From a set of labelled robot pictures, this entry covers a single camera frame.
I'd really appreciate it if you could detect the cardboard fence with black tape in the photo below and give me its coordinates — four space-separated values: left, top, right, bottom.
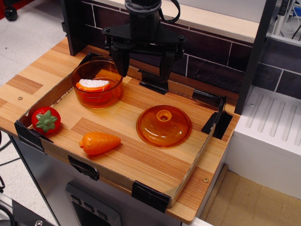
16 51 239 215

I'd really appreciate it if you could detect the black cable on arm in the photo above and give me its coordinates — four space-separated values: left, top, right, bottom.
158 0 181 24

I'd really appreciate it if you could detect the salmon sushi toy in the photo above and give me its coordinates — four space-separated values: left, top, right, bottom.
76 79 111 93

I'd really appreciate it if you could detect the black caster wheel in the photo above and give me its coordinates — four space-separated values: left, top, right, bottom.
4 6 18 21

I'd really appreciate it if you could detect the black vertical post left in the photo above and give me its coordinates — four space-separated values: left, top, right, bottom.
61 0 93 56

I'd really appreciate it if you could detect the orange transparent pot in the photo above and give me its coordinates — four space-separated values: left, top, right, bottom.
71 60 123 109

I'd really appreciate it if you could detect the orange transparent pot lid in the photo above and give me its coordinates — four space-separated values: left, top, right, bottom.
136 105 192 148

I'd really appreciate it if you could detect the orange toy carrot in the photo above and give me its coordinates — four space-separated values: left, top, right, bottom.
79 132 121 155

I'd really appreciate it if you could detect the dark vertical post right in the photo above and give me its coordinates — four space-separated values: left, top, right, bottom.
235 0 276 115

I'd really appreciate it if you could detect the grey toy oven front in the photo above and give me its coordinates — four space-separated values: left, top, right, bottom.
65 184 122 226

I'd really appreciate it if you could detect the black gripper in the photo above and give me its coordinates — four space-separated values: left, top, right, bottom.
103 12 187 83

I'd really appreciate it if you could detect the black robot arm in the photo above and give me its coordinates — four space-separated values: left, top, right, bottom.
103 0 187 82

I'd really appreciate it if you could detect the wooden shelf ledge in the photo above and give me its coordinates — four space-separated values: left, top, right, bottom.
94 0 261 44

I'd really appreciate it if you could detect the red toy strawberry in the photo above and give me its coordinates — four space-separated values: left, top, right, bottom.
31 106 61 135

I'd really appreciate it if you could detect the white toy sink drainer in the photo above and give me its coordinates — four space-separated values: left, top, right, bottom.
226 87 301 199

